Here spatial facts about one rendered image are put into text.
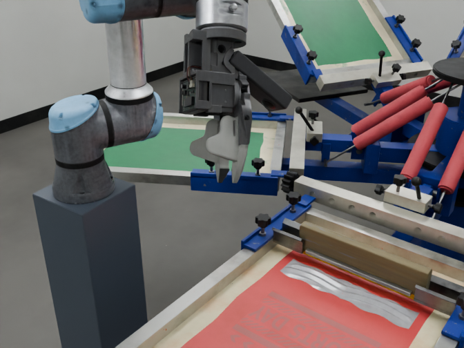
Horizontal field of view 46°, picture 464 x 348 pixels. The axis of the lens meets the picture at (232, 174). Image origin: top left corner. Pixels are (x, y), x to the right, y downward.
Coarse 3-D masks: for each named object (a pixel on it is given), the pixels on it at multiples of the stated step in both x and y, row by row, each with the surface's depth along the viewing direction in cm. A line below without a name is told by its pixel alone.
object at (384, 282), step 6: (306, 252) 150; (312, 252) 149; (318, 258) 148; (324, 258) 147; (330, 258) 147; (336, 264) 145; (342, 264) 144; (348, 264) 144; (348, 270) 143; (354, 270) 142; (360, 270) 142; (366, 276) 140; (372, 276) 140; (378, 282) 139; (384, 282) 138; (390, 282) 138; (390, 288) 137; (396, 288) 136; (402, 288) 136; (408, 294) 134
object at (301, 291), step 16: (288, 256) 154; (304, 256) 154; (272, 272) 148; (336, 272) 148; (256, 288) 142; (272, 288) 142; (288, 288) 142; (304, 288) 142; (240, 304) 136; (256, 304) 136; (304, 304) 136; (320, 304) 136; (224, 320) 131; (208, 336) 127
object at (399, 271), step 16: (304, 224) 149; (304, 240) 150; (320, 240) 147; (336, 240) 144; (352, 240) 143; (336, 256) 146; (352, 256) 142; (368, 256) 139; (384, 256) 137; (368, 272) 141; (384, 272) 138; (400, 272) 135; (416, 272) 132
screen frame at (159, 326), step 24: (312, 216) 167; (336, 216) 166; (360, 240) 160; (384, 240) 155; (240, 264) 145; (432, 264) 148; (456, 264) 145; (192, 288) 136; (216, 288) 139; (168, 312) 129; (192, 312) 133; (144, 336) 122
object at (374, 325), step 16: (368, 288) 142; (384, 288) 142; (336, 304) 136; (352, 304) 136; (400, 304) 136; (416, 304) 136; (352, 320) 131; (368, 320) 131; (384, 320) 131; (416, 320) 131; (384, 336) 127; (400, 336) 127
